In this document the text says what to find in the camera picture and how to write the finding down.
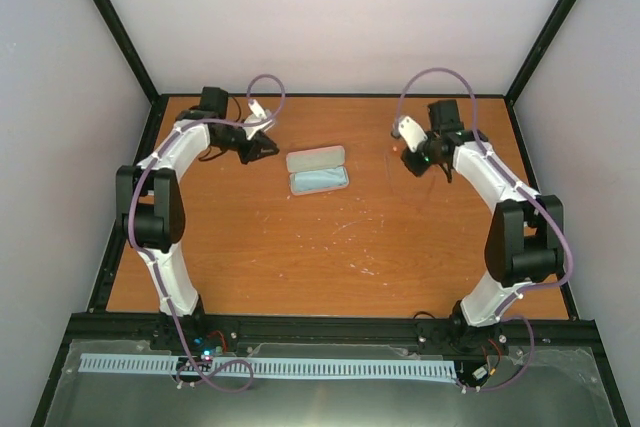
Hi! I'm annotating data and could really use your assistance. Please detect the pink glasses case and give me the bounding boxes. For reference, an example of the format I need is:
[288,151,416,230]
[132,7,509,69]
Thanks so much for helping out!
[285,146,350,196]

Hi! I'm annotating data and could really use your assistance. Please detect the light blue cleaning cloth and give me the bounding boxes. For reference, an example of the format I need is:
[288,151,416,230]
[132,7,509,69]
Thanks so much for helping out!
[291,167,349,194]

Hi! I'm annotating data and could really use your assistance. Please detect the thin red frame sunglasses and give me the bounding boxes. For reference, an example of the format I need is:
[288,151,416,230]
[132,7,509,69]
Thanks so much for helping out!
[384,144,414,203]

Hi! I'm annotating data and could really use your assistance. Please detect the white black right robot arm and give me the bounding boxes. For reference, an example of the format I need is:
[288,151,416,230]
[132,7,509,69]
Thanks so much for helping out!
[394,100,566,349]

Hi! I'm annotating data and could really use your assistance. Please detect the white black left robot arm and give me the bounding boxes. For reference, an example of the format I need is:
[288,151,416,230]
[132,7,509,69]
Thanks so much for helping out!
[115,88,279,350]

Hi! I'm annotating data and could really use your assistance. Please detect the clear plastic front sheet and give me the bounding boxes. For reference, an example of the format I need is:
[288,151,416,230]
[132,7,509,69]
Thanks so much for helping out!
[45,341,615,426]

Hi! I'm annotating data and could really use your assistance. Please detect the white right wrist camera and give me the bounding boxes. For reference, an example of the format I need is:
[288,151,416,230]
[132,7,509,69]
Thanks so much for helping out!
[391,115,427,153]

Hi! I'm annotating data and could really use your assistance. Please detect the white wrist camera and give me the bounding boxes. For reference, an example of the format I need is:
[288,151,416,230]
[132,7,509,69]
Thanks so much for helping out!
[242,99,276,140]
[391,115,427,153]

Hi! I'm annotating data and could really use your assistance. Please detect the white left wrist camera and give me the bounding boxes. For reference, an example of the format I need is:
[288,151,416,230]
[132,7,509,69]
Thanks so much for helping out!
[242,99,276,140]

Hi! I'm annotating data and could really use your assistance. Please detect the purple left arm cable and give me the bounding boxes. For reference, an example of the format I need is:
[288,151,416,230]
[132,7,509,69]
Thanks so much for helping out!
[127,74,287,393]

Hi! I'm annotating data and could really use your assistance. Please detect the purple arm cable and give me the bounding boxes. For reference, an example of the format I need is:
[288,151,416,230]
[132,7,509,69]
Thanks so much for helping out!
[127,74,287,393]
[395,66,575,394]

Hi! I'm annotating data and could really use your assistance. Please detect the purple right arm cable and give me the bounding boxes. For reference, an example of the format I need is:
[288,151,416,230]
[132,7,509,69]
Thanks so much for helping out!
[395,66,575,394]

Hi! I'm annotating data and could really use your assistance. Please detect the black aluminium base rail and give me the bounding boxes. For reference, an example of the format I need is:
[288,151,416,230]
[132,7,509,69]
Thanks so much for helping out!
[67,312,599,361]

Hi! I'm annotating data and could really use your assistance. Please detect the black enclosure frame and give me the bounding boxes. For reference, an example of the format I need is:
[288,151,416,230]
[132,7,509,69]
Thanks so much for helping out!
[32,0,630,426]

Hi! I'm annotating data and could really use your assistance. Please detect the light blue slotted cable duct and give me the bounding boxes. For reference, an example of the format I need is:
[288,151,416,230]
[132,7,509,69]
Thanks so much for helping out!
[78,353,456,383]

